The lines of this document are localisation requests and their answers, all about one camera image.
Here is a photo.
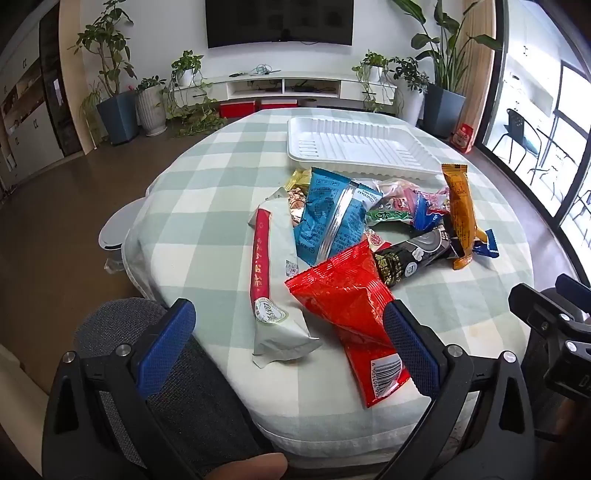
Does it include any white television cabinet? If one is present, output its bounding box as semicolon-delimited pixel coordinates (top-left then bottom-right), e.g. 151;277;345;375
168;73;398;112

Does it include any black balcony chair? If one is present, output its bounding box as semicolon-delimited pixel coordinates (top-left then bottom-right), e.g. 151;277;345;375
526;124;578;185
492;108;539;162

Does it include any red snack packet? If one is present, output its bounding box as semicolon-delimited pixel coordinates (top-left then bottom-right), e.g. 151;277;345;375
284;240;411;409

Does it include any shiny brown foil packet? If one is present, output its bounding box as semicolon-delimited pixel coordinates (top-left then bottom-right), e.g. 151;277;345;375
286;187;309;228

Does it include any blue cake roll packet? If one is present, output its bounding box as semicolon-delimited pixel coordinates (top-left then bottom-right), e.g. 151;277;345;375
412;190;501;259

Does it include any wall television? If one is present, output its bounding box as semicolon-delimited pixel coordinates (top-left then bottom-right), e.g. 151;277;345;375
205;0;354;49

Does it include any light blue snack packet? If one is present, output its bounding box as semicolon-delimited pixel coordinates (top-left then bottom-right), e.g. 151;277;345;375
293;167;379;266

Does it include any plant in tall white pot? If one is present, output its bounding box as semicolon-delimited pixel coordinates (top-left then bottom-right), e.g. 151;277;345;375
390;58;430;127

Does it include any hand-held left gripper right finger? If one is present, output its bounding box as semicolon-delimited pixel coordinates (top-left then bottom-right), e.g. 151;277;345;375
383;300;539;480

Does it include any trailing plant in white pot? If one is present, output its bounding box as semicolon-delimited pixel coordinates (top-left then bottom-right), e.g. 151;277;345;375
164;50;227;137
353;52;394;114

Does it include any white plastic tray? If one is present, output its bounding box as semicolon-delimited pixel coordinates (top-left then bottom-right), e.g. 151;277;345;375
286;116;441;176

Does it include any black snack packet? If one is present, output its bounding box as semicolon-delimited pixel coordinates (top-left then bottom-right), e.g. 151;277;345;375
369;228;452;288

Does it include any person's left hand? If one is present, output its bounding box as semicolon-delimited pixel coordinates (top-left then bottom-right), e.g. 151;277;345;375
217;452;289;480

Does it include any leafy tree in blue pot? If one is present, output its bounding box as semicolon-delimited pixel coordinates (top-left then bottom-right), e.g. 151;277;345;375
69;0;139;146

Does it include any orange snack packet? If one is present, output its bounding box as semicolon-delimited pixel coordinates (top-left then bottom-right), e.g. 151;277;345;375
441;164;488;271

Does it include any clear pink snack packet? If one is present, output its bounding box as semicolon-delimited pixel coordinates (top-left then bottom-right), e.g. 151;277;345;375
369;178;451;215

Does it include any green candy packet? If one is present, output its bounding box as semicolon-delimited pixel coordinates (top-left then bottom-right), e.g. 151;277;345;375
365;208;416;227

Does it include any green checked tablecloth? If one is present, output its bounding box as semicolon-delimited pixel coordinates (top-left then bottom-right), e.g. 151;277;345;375
122;107;536;467

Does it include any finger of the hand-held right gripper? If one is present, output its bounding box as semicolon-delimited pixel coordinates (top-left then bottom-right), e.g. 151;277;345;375
556;274;591;317
509;282;578;335

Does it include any grey mesh office chair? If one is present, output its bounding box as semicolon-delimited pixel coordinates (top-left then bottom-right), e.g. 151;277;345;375
74;298;278;476

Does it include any red paper bag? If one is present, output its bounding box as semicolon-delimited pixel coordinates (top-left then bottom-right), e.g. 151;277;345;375
451;124;475;154

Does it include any large-leaf plant in blue pot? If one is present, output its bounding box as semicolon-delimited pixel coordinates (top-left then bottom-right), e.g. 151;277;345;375
392;0;502;139

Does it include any gold foil snack packet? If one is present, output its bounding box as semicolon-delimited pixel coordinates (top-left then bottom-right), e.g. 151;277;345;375
283;168;313;195

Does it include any white packet with red stripe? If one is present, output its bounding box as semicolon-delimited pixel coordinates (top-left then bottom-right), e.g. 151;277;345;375
248;187;324;370

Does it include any plant in white ribbed pot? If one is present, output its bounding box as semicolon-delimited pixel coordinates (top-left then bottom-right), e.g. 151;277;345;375
134;76;169;137

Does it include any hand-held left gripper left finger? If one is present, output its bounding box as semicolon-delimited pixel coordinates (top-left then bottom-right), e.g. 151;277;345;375
41;299;199;480

